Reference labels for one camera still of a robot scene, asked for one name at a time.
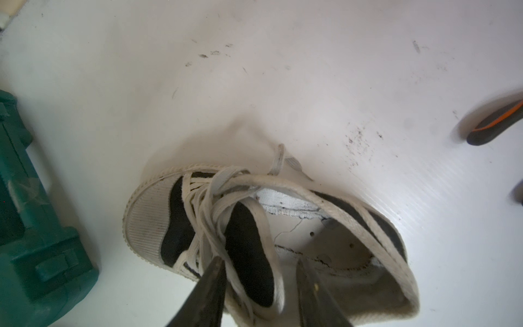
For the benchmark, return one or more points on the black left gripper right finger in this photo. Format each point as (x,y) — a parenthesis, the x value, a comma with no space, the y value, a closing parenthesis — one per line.
(316,305)

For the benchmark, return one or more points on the orange black pliers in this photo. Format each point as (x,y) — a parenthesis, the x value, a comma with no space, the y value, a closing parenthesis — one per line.
(495,124)

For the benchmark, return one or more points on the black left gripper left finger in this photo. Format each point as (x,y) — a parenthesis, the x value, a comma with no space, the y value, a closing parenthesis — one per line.
(204,306)

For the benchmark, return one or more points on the green plastic tool case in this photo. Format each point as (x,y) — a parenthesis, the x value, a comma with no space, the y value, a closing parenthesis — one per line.
(45,270)

